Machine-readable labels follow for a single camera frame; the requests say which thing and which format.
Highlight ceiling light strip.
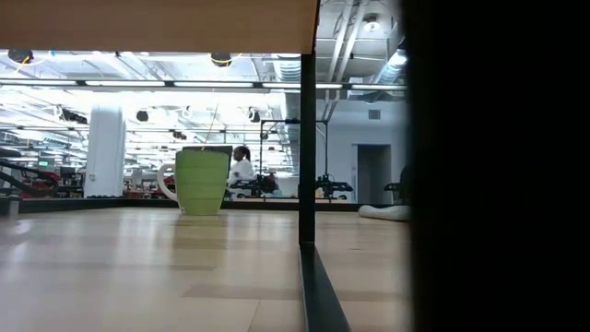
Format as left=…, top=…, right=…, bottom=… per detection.
left=0, top=78, right=409, bottom=92

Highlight black blurred foreground post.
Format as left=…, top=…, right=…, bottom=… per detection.
left=402, top=0, right=590, bottom=332

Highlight black table frame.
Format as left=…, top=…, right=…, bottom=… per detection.
left=0, top=196, right=365, bottom=216

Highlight grey door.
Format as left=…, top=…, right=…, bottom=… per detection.
left=355, top=143, right=393, bottom=205

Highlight person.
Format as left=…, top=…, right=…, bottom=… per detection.
left=228, top=146, right=257, bottom=186

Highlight red background equipment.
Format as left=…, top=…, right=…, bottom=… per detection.
left=18, top=169, right=62, bottom=199

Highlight green mug with white handle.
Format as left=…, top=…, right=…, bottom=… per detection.
left=157, top=149, right=230, bottom=217

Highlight grey cloth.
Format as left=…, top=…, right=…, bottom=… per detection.
left=358, top=205, right=411, bottom=223

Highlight white pillar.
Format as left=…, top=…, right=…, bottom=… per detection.
left=83, top=104, right=127, bottom=198

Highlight wooden shelf board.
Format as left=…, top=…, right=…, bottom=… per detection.
left=0, top=0, right=320, bottom=55

